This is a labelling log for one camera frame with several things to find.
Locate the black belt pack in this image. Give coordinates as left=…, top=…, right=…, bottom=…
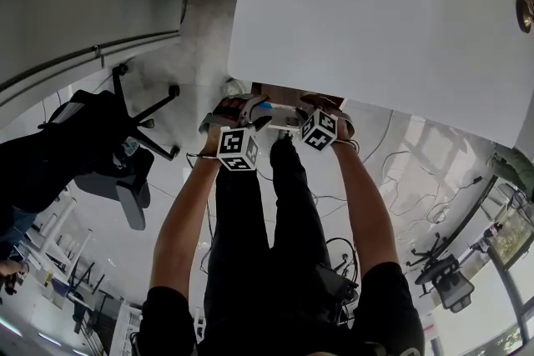
left=315, top=262, right=360, bottom=303

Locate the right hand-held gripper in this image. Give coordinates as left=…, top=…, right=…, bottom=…
left=294, top=106, right=356, bottom=154

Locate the person's black clothed body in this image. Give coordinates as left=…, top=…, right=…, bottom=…
left=139, top=139, right=426, bottom=356

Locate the person's left forearm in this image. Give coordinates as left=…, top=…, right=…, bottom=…
left=149, top=136, right=223, bottom=298

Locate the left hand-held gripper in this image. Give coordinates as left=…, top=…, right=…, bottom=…
left=198, top=94, right=275, bottom=173

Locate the looped white cable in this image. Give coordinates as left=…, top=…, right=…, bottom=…
left=381, top=149, right=485, bottom=224

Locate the person's right hand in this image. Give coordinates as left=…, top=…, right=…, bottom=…
left=299, top=93, right=342, bottom=114

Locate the person's right forearm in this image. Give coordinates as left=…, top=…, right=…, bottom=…
left=330, top=136, right=402, bottom=277

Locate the white drawer with brown inside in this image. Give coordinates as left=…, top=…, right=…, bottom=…
left=249, top=82, right=348, bottom=135

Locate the person's left hand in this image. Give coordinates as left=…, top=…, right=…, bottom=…
left=212, top=93, right=252, bottom=123

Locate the white frame stool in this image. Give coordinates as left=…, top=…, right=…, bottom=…
left=24, top=195, right=98, bottom=277

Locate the table lamp with white shade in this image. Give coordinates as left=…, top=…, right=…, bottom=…
left=514, top=0, right=534, bottom=33

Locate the grey green jacket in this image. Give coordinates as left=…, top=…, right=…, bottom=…
left=491, top=144, right=534, bottom=199

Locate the black mesh office chair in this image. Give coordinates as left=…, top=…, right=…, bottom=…
left=406, top=232, right=477, bottom=314

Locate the white desk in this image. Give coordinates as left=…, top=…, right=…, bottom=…
left=226, top=0, right=534, bottom=149

